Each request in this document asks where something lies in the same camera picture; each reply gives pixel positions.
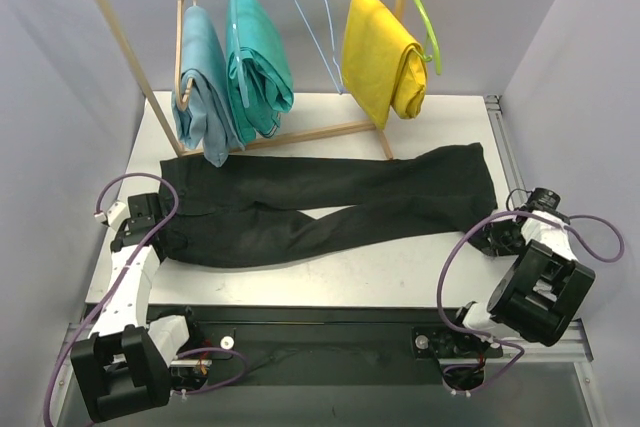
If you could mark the green plastic hanger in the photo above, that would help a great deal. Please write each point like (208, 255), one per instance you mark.
(420, 12)

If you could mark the light blue wire hanger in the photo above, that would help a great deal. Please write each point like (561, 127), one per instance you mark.
(320, 27)

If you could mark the wooden hanger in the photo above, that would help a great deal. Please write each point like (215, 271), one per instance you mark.
(182, 94)

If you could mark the teal plastic hanger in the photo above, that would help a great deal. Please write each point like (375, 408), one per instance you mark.
(237, 54)

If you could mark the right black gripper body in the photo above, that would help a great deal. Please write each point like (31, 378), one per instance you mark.
(496, 235)

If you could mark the aluminium frame rail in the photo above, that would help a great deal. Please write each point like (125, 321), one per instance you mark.
(573, 346)

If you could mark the black denim trousers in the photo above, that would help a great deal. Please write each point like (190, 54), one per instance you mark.
(256, 211)

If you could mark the light blue trousers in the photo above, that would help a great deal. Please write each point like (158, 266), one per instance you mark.
(207, 122)

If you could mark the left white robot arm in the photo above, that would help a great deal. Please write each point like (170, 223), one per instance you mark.
(123, 367)

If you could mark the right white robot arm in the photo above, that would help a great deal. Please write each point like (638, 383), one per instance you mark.
(540, 294)

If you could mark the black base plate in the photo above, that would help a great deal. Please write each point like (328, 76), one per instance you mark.
(330, 346)

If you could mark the yellow trousers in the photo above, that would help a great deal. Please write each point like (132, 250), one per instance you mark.
(382, 67)

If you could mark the teal trousers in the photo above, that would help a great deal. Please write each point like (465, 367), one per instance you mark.
(269, 79)

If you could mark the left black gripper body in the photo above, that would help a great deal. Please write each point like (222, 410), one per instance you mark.
(151, 204)

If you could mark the wooden clothes rack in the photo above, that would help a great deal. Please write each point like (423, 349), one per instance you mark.
(180, 150)

